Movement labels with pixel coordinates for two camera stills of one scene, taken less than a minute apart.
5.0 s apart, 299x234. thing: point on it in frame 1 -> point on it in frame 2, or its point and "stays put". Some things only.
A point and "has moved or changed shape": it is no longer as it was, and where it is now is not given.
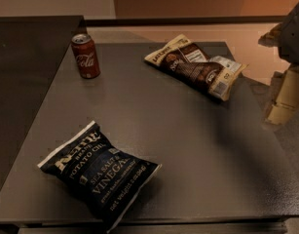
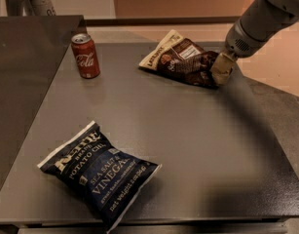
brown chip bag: (188, 59) has moved or changed shape
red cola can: (86, 56) stays put
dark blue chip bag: (102, 179) stays put
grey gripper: (293, 38) -> (237, 42)
